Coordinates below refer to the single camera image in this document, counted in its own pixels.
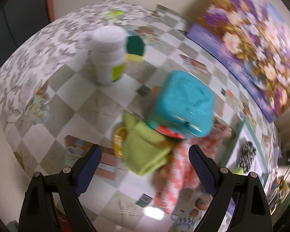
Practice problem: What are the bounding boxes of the pink floral scrunchie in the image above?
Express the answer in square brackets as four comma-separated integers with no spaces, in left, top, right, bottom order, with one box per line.
[211,117,233,140]

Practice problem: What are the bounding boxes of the checkered tablecloth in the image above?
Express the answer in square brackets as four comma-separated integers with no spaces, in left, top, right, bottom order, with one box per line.
[4,3,281,232]

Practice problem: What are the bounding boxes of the yellow round lid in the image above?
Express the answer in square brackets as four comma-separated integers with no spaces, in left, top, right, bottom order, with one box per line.
[113,126,128,158]

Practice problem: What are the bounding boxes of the leopard print scrunchie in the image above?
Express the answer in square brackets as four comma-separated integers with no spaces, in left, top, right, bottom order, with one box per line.
[238,141,256,173]

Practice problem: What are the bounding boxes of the green microfiber cloth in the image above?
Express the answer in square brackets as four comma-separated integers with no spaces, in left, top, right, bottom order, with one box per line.
[123,113,177,176]

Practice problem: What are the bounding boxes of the teal plastic treasure box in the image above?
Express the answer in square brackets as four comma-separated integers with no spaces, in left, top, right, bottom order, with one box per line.
[146,70,215,139]

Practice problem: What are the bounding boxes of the small green packet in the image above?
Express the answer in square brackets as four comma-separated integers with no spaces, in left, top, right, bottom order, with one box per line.
[107,10,126,19]

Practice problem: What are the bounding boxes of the green tissue pack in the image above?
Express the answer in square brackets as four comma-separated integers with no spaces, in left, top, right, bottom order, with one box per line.
[233,167,244,175]

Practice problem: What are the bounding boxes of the pink white fuzzy sock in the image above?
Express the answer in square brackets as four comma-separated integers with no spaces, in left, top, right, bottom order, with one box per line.
[154,137,222,214]

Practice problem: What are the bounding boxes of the dark cabinet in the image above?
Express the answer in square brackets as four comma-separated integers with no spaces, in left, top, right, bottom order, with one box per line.
[0,0,50,68]

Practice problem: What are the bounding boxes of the white tray teal rim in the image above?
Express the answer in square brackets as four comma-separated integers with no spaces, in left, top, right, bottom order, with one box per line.
[219,120,269,188]

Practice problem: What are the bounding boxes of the white pill bottle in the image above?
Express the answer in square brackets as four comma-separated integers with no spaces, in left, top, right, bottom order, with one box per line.
[90,25,128,86]

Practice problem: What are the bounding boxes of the flower painting canvas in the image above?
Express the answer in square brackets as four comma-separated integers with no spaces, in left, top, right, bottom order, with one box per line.
[188,0,290,122]

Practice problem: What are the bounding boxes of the green yellow sponge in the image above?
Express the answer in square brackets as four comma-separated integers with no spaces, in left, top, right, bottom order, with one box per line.
[126,35,145,62]

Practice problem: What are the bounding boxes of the grey floral tablecloth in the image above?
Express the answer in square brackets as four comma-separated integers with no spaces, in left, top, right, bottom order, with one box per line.
[0,0,152,126]

